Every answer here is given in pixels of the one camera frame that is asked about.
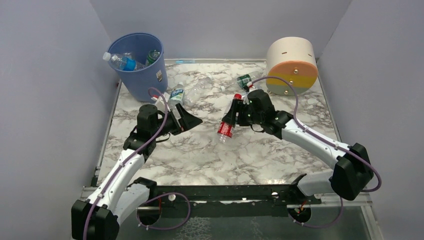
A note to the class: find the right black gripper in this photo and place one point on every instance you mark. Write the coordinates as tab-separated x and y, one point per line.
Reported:
241	112

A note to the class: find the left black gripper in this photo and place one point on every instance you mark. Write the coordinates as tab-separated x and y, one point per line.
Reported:
178	120

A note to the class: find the red label clear bottle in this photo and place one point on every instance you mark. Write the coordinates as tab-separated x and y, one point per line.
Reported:
225	130

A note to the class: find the green white label bottle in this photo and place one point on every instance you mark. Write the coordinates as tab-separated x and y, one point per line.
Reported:
152	56

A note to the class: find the blue label clear bottle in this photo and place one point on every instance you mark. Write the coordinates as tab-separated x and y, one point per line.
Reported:
122	62

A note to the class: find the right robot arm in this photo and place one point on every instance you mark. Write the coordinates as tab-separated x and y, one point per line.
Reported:
350	165

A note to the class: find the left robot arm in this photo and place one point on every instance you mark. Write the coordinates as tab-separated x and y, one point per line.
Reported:
100	216

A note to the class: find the blue plastic bin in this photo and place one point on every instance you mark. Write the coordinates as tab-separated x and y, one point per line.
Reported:
152	76

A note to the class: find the blue green label bottle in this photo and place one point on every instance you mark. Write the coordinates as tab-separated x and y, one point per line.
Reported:
176	96

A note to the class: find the dark green label bottle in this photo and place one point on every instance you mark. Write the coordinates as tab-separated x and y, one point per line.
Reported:
238	83

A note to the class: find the clear bottle red cap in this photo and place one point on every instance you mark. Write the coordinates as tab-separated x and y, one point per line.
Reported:
198	90

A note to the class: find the cream cylinder with striped face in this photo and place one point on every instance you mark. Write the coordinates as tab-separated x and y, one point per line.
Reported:
291	63

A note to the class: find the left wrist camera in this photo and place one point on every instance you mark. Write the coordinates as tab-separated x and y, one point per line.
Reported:
161	103

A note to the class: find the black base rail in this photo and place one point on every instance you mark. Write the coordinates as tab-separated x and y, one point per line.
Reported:
221	201

